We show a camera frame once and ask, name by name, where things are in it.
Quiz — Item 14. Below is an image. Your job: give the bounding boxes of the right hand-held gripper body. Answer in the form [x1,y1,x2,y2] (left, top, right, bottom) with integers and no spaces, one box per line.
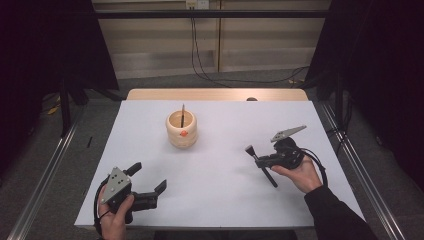
[255,124,308,171]

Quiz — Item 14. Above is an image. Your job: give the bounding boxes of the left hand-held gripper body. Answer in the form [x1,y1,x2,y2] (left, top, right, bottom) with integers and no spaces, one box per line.
[99,166,158,225]

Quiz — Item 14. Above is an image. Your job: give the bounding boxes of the cream ringed pen holder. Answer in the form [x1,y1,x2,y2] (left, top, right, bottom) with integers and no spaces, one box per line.
[165,109,198,150]

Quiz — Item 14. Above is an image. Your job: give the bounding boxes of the person's right hand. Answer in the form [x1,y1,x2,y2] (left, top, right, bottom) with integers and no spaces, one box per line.
[270,154,324,195]

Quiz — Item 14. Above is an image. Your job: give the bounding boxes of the person's left hand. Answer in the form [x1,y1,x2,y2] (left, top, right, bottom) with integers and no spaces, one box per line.
[98,185,136,240]

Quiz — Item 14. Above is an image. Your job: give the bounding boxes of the white table cover sheet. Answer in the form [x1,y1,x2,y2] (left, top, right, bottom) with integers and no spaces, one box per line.
[74,100,365,229]

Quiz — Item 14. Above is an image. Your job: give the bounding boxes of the light wooden table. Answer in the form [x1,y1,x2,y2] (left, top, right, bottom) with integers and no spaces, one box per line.
[126,88,309,102]

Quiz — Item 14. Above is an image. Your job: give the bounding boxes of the black curtain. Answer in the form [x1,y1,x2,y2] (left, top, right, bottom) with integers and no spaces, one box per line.
[0,0,120,178]
[304,0,424,183]

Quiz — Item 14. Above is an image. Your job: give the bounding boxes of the long background desk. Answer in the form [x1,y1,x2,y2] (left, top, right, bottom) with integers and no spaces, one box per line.
[94,9,330,20]

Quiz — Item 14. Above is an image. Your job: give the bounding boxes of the left hand-held gripper cable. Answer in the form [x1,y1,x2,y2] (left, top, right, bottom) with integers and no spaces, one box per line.
[93,175,112,238]

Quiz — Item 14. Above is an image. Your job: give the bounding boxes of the hand-held gripper cable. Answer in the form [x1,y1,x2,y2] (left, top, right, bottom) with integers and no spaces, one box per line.
[298,147,329,188]
[93,175,112,238]

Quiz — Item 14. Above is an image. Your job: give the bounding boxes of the right hand-held gripper cable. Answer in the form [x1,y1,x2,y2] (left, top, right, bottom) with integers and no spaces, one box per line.
[298,147,329,188]

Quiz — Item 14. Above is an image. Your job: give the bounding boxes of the aluminium frame rail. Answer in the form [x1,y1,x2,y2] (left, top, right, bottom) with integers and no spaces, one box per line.
[6,105,88,240]
[320,101,406,240]

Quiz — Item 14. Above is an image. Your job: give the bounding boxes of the black power cable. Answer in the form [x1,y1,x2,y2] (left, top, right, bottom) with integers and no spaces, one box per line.
[190,8,234,88]
[190,8,311,85]

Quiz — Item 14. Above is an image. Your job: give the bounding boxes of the white wall socket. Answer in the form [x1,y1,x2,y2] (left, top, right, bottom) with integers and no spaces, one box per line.
[185,0,211,10]

